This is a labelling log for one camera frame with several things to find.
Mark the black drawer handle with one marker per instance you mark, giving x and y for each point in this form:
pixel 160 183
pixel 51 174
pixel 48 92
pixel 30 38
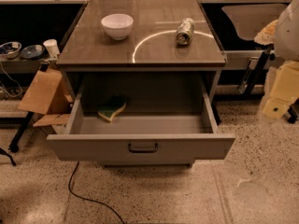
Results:
pixel 142 149

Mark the cardboard box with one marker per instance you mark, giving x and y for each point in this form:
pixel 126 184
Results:
pixel 48 96

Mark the grey tray on stand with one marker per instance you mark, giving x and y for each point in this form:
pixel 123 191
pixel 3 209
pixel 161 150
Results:
pixel 249 20

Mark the white paper cup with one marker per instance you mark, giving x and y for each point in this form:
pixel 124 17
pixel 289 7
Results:
pixel 52 48

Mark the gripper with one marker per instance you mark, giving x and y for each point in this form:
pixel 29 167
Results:
pixel 288 36

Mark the grey drawer cabinet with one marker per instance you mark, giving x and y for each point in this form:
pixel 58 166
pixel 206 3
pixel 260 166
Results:
pixel 150 48

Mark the blue patterned bowl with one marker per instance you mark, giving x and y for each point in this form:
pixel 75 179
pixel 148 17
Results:
pixel 10 50

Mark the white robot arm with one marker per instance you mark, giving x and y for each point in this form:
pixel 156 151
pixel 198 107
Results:
pixel 283 34

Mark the white ceramic bowl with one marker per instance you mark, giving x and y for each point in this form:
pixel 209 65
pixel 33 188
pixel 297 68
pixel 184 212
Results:
pixel 117 26

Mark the dark blue plate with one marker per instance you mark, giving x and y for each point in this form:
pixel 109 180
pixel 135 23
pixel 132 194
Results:
pixel 33 52

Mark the open grey top drawer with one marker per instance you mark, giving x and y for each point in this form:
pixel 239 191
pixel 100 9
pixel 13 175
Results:
pixel 172 110

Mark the crushed metal can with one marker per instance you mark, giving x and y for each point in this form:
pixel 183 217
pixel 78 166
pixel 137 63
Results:
pixel 185 32

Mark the green yellow sponge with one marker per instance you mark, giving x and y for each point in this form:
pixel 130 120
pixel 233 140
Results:
pixel 111 108

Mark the black left stand leg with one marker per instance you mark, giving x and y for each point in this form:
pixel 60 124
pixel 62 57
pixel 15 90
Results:
pixel 13 147

